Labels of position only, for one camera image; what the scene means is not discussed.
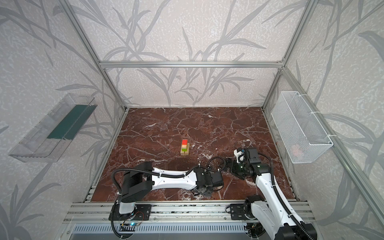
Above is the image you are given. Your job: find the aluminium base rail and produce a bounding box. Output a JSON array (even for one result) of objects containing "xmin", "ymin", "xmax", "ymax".
[{"xmin": 62, "ymin": 200, "xmax": 316, "ymax": 224}]

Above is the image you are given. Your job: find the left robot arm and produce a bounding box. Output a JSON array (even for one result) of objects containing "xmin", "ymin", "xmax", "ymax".
[{"xmin": 111, "ymin": 162, "xmax": 226, "ymax": 216}]

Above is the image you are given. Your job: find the clear plastic bin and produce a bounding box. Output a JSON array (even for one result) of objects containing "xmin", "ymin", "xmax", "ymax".
[{"xmin": 9, "ymin": 94, "xmax": 98, "ymax": 163}]

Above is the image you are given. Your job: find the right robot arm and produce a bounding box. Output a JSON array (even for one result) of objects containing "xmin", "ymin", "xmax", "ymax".
[{"xmin": 226, "ymin": 148, "xmax": 318, "ymax": 240}]

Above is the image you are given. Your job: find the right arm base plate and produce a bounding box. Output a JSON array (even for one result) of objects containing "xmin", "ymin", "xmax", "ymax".
[{"xmin": 230, "ymin": 203, "xmax": 256, "ymax": 220}]

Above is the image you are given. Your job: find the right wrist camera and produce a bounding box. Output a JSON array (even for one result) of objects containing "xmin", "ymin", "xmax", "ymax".
[{"xmin": 234, "ymin": 149, "xmax": 245, "ymax": 164}]

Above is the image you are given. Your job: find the pink object in basket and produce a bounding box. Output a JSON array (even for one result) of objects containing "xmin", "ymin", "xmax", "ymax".
[{"xmin": 291, "ymin": 145, "xmax": 304, "ymax": 158}]

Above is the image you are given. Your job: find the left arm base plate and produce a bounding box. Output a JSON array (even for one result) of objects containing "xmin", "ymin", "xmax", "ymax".
[{"xmin": 109, "ymin": 204, "xmax": 152, "ymax": 221}]

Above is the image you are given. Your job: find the white wire basket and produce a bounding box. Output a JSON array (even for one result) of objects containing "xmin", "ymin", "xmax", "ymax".
[{"xmin": 272, "ymin": 91, "xmax": 334, "ymax": 164}]

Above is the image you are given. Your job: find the aluminium frame crossbar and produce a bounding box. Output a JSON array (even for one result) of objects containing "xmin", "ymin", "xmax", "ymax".
[{"xmin": 100, "ymin": 61, "xmax": 283, "ymax": 68}]

